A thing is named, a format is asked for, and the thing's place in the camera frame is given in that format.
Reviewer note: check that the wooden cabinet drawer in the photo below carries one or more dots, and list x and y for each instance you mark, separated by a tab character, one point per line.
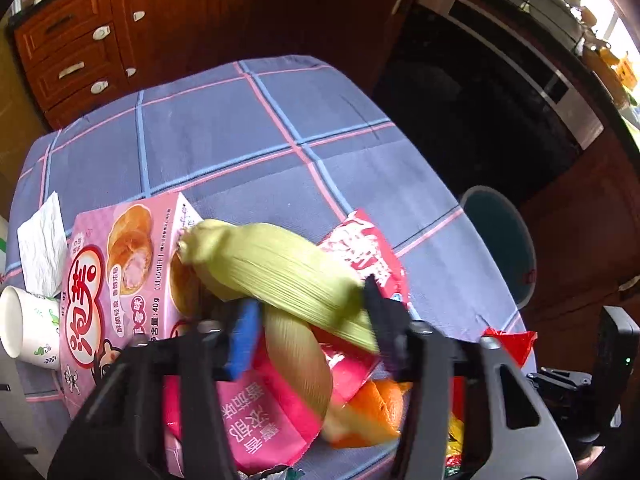
75	77
50	37

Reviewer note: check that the red snack packet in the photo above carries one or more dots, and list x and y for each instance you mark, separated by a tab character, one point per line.
360	250

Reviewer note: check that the wooden kitchen cabinet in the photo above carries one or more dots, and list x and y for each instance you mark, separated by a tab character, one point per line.
165	35

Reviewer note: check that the blue checked tablecloth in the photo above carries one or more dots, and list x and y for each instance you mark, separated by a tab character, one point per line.
225	135

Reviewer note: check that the orange peel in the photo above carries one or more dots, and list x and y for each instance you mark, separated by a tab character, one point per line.
385	400

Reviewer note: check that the pink pastry box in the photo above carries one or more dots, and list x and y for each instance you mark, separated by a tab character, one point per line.
100	270

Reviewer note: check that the yellow box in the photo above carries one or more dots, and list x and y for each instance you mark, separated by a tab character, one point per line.
625	72

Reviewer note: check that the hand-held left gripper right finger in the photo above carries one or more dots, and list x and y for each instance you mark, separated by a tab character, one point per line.
387	325

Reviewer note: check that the black built-in oven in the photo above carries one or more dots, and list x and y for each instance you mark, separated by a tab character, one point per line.
475	110

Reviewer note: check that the pink snack packet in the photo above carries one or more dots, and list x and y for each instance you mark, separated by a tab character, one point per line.
265	410

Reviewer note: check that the green corn husk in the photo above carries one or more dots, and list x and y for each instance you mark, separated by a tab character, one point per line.
280	270

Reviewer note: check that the red plastic wrapper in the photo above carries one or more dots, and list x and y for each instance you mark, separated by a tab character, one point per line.
517	345

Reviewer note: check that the white paper tissue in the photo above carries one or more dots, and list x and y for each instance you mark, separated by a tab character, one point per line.
42	245

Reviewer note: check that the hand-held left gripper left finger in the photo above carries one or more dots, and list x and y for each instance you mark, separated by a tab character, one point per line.
242	340

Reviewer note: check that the white paper cup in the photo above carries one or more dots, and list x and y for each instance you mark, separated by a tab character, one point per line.
30	325

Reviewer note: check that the pale yellow corn husk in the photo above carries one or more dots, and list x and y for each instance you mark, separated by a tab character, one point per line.
295	355

